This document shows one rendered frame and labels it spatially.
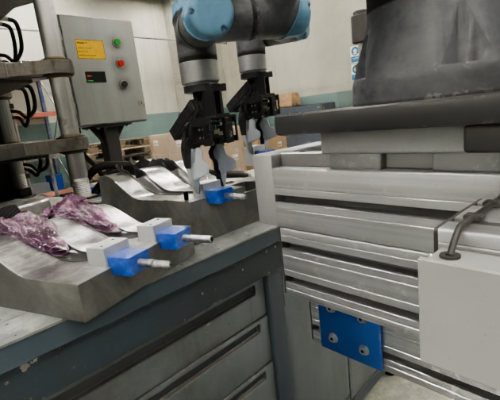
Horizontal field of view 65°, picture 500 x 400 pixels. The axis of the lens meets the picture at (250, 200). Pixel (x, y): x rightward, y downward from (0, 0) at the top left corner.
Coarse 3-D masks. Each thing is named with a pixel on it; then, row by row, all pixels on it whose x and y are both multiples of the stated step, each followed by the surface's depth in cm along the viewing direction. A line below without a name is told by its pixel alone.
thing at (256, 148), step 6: (258, 144) 111; (264, 144) 111; (246, 150) 110; (252, 150) 108; (258, 150) 109; (264, 150) 107; (270, 150) 107; (246, 156) 111; (246, 162) 111; (252, 162) 109
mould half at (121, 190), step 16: (112, 176) 98; (128, 176) 100; (160, 176) 103; (208, 176) 109; (112, 192) 98; (128, 192) 93; (144, 192) 95; (240, 192) 87; (128, 208) 95; (144, 208) 89; (160, 208) 85; (176, 208) 81; (192, 208) 78; (208, 208) 81; (224, 208) 84; (240, 208) 87; (256, 208) 91; (176, 224) 82; (192, 224) 78; (208, 224) 81; (224, 224) 84; (240, 224) 88
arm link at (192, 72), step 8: (184, 64) 74; (192, 64) 73; (200, 64) 73; (208, 64) 73; (216, 64) 75; (184, 72) 74; (192, 72) 73; (200, 72) 73; (208, 72) 74; (216, 72) 75; (184, 80) 75; (192, 80) 74; (200, 80) 74; (208, 80) 74; (216, 80) 76
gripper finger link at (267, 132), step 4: (260, 120) 110; (264, 120) 110; (256, 124) 110; (260, 124) 110; (264, 124) 110; (268, 124) 109; (256, 128) 111; (260, 128) 110; (264, 128) 111; (268, 128) 110; (272, 128) 109; (260, 132) 111; (264, 132) 111; (268, 132) 110; (272, 132) 110; (260, 136) 111; (264, 136) 111; (268, 136) 111; (272, 136) 110; (260, 140) 112; (264, 140) 112
